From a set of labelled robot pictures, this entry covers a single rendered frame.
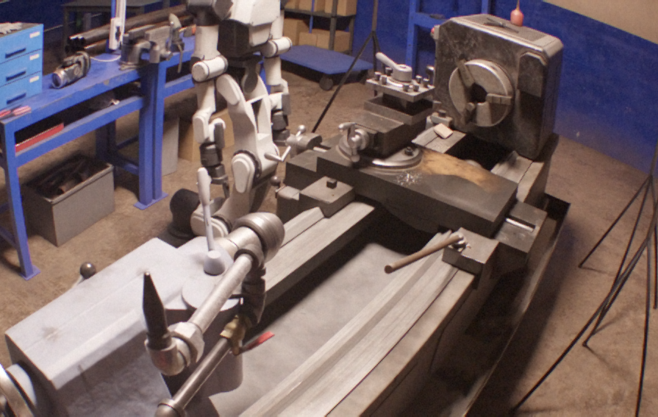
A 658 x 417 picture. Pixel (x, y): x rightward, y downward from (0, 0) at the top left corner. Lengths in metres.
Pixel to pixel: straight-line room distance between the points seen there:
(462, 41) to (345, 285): 1.16
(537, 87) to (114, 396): 1.90
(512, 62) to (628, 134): 3.49
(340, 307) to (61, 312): 0.94
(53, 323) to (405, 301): 0.90
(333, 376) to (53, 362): 0.66
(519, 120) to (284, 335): 1.34
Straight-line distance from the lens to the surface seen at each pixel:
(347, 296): 1.65
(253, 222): 1.10
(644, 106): 5.66
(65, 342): 0.81
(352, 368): 1.26
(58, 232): 3.21
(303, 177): 1.92
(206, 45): 2.25
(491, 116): 2.22
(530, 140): 2.42
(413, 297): 1.48
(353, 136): 1.77
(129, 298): 0.87
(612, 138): 5.75
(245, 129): 2.48
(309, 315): 1.56
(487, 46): 2.38
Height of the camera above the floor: 1.68
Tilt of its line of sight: 29 degrees down
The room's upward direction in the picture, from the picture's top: 5 degrees clockwise
